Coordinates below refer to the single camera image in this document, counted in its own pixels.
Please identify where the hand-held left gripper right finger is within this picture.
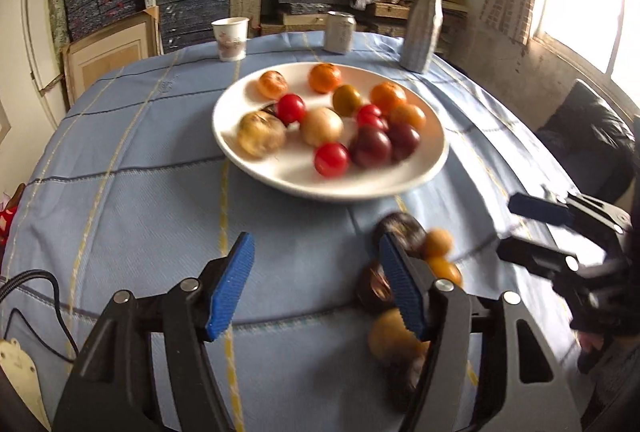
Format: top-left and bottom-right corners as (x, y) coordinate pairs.
(378, 232), (583, 432)

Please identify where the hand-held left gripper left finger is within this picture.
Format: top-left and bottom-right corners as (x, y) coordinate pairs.
(52, 232), (256, 432)

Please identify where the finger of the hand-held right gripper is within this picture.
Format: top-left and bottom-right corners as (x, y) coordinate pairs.
(509, 192), (630, 238)
(497, 237), (583, 285)

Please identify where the white plate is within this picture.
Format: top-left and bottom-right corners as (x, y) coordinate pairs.
(211, 61), (449, 203)

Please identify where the yellow-brown pear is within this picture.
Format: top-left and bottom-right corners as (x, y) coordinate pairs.
(236, 111), (287, 159)
(368, 309), (426, 363)

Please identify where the pale peach-coloured apple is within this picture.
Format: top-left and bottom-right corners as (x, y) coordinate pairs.
(300, 107), (345, 147)

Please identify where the person's right hand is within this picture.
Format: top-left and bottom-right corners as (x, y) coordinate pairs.
(577, 334), (618, 370)

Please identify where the small orange kumquat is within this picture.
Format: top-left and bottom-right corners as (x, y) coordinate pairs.
(424, 228), (454, 259)
(425, 257), (463, 289)

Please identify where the blue checked tablecloth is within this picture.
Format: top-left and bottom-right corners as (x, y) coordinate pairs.
(0, 31), (601, 432)

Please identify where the orange mandarin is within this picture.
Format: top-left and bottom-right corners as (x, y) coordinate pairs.
(389, 104), (427, 130)
(370, 82), (407, 113)
(308, 63), (343, 94)
(258, 71), (289, 100)

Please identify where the small red tomato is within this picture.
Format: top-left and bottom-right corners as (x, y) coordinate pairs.
(356, 104), (388, 130)

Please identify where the yellow-green tomato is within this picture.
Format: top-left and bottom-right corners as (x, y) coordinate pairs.
(332, 84), (364, 117)

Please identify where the ribbed silver bottle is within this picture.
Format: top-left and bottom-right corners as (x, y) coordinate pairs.
(401, 0), (446, 74)

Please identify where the beige plastic piece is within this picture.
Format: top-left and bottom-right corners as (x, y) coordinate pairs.
(0, 338), (51, 430)

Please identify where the red bag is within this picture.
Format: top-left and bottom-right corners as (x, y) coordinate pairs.
(0, 185), (26, 248)

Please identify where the white paper cup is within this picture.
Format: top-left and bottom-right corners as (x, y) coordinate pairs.
(211, 17), (249, 62)

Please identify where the silver drink can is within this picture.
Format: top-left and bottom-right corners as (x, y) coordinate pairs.
(322, 11), (357, 54)

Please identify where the white door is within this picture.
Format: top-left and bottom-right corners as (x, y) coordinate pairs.
(20, 0), (71, 123)

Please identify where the black cable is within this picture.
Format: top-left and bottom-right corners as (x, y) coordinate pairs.
(0, 269), (81, 363)

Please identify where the wooden picture frame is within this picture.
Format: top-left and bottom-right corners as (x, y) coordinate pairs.
(61, 7), (163, 108)

